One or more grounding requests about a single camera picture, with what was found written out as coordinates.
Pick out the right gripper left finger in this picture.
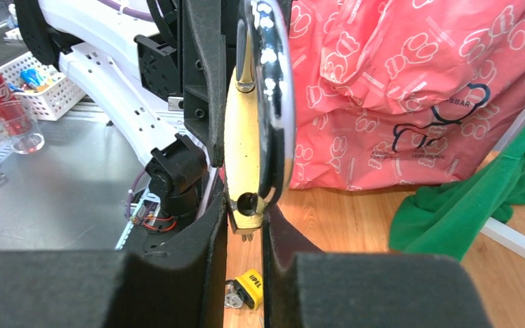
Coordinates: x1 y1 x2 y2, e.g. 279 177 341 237
0 193 227 327

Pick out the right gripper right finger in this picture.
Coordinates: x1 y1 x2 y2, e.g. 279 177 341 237
262 206 491 327

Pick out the pink patterned garment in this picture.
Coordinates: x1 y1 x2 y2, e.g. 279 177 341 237
289 1 525 191

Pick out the brass padlock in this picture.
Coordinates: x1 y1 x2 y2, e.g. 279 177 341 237
224 1 296 241

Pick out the white plastic basket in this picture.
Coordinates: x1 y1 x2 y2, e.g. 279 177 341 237
0 52 85 121

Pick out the green garment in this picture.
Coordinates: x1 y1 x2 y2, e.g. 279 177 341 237
388 127 525 260

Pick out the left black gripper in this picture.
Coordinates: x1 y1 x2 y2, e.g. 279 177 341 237
135 0 293 167

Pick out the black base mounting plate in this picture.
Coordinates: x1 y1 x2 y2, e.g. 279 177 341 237
115 180 209 254

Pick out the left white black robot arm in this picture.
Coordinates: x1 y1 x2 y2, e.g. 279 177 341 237
15 1 295 232

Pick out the yellow black padlock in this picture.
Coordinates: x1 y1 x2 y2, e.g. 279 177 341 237
224 269 264 310

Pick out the clear glass cup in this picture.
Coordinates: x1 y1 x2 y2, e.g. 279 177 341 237
0 100 45 154

